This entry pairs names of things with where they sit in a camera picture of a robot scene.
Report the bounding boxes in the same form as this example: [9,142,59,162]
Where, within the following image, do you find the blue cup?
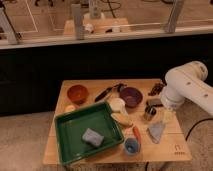
[124,138,140,155]

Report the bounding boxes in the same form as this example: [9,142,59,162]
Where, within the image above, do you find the blue grey sponge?
[82,128,104,147]

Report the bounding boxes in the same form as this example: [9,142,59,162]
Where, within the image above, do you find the yellow bread piece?
[111,113,133,127]

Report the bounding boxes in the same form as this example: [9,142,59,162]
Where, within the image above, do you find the grey folded cloth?
[147,121,165,144]

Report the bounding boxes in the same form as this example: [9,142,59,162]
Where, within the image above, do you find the grey rectangular block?
[146,98,163,107]

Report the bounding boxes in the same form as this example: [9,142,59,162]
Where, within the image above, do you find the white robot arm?
[160,61,213,116]

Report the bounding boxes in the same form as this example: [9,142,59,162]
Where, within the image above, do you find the dark red grapes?
[148,83,164,96]

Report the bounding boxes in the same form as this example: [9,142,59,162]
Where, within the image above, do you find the small yellow ball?
[64,105,76,113]

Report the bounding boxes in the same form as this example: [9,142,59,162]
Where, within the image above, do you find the grey metal post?
[164,0,184,33]
[71,4,84,40]
[0,0,19,45]

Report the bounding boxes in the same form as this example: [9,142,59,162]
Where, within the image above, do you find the black cable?
[185,117,213,142]

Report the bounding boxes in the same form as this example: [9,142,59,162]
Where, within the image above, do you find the purple bowl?
[119,87,143,108]

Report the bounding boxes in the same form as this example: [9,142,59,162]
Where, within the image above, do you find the black handled utensil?
[94,83,127,102]

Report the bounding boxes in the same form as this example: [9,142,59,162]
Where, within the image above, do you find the background wooden table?
[63,18,131,36]

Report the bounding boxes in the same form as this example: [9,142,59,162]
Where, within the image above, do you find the metal cup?
[144,106,156,121]

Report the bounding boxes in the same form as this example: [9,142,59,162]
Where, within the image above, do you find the orange bowl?
[67,85,89,104]

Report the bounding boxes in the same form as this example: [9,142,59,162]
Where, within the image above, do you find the white round cup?
[109,98,127,114]

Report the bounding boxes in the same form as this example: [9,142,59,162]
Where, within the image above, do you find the green plastic tray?
[55,102,124,165]

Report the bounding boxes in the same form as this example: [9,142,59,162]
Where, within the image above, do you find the pale yellow block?
[163,110,176,123]

